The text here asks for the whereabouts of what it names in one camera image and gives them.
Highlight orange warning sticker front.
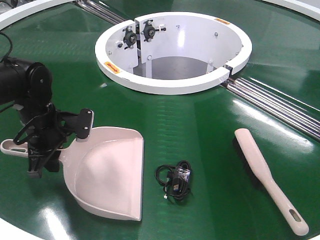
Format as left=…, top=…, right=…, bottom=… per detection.
left=104, top=61, right=121, bottom=74

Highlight white outer rim left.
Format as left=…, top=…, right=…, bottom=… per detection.
left=0, top=0, right=72, bottom=30

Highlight beige plastic dustpan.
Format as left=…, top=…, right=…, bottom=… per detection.
left=0, top=126, right=145, bottom=222

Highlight orange warning sticker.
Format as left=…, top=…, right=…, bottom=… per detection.
left=104, top=61, right=121, bottom=74
left=214, top=18, right=231, bottom=25

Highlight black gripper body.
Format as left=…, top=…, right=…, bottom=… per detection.
left=13, top=102, right=75, bottom=157

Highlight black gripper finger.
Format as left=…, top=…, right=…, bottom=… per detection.
left=74, top=108, right=94, bottom=139
left=27, top=147, right=60, bottom=178

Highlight black USB cable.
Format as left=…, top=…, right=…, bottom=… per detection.
left=155, top=160, right=194, bottom=200

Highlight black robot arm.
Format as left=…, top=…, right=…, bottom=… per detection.
left=0, top=57, right=94, bottom=178

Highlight orange warning sticker back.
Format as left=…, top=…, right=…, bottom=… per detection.
left=214, top=18, right=231, bottom=25

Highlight chrome rollers near right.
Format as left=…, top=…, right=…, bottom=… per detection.
left=221, top=78, right=320, bottom=141

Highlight right black bearing mount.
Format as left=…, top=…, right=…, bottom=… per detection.
left=142, top=19, right=167, bottom=42

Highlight white inner conveyor ring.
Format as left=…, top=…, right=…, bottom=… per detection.
left=94, top=11, right=253, bottom=96

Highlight white rim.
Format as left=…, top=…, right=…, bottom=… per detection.
left=0, top=0, right=72, bottom=30
left=263, top=0, right=320, bottom=21

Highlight chrome rollers far left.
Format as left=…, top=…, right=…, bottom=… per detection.
left=74, top=0, right=127, bottom=25

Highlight black bearing mount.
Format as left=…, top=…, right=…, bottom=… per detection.
left=142, top=19, right=167, bottom=42
left=123, top=26, right=137, bottom=50

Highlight chrome rollers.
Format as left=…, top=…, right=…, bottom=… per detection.
left=221, top=78, right=320, bottom=141
left=74, top=0, right=127, bottom=25

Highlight white outer rim right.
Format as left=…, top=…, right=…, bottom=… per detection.
left=263, top=0, right=320, bottom=21

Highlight left black bearing mount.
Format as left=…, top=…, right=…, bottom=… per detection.
left=123, top=26, right=137, bottom=50

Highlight beige hand brush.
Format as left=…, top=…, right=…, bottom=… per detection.
left=234, top=128, right=309, bottom=236

